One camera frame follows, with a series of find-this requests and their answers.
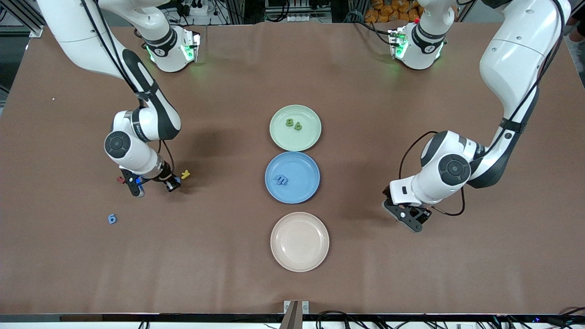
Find beige plate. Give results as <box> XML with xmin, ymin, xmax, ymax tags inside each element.
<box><xmin>270</xmin><ymin>212</ymin><xmax>330</xmax><ymax>273</ymax></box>

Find black floor cable loop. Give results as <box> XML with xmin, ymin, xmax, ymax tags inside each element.
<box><xmin>315</xmin><ymin>310</ymin><xmax>353</xmax><ymax>329</ymax></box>

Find orange snack bags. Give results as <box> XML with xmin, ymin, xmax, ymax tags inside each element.
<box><xmin>365</xmin><ymin>0</ymin><xmax>423</xmax><ymax>23</ymax></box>

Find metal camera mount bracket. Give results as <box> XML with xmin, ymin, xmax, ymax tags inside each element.
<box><xmin>283</xmin><ymin>300</ymin><xmax>310</xmax><ymax>329</ymax></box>

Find white arm base connector box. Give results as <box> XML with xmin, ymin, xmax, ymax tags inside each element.
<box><xmin>388</xmin><ymin>28</ymin><xmax>408</xmax><ymax>59</ymax></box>
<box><xmin>182</xmin><ymin>31</ymin><xmax>202</xmax><ymax>63</ymax></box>

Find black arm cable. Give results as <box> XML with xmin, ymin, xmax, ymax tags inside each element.
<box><xmin>399</xmin><ymin>5</ymin><xmax>564</xmax><ymax>217</ymax></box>
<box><xmin>81</xmin><ymin>0</ymin><xmax>176</xmax><ymax>181</ymax></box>

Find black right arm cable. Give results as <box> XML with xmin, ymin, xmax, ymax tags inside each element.
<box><xmin>81</xmin><ymin>0</ymin><xmax>176</xmax><ymax>181</ymax></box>

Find white power strip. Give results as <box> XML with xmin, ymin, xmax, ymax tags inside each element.
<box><xmin>288</xmin><ymin>13</ymin><xmax>330</xmax><ymax>23</ymax></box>

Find blue plate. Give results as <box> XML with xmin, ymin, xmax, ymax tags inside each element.
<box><xmin>265</xmin><ymin>151</ymin><xmax>321</xmax><ymax>204</ymax></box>

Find aluminium frame profile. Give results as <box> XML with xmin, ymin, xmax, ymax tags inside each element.
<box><xmin>0</xmin><ymin>0</ymin><xmax>44</xmax><ymax>38</ymax></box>

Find brown table cover mat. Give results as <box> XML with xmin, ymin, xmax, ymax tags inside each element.
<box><xmin>0</xmin><ymin>22</ymin><xmax>585</xmax><ymax>316</ymax></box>

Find pale green plate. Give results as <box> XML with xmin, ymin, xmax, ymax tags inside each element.
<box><xmin>269</xmin><ymin>105</ymin><xmax>322</xmax><ymax>152</ymax></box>

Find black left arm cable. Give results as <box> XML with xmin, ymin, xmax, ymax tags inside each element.
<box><xmin>399</xmin><ymin>5</ymin><xmax>564</xmax><ymax>217</ymax></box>

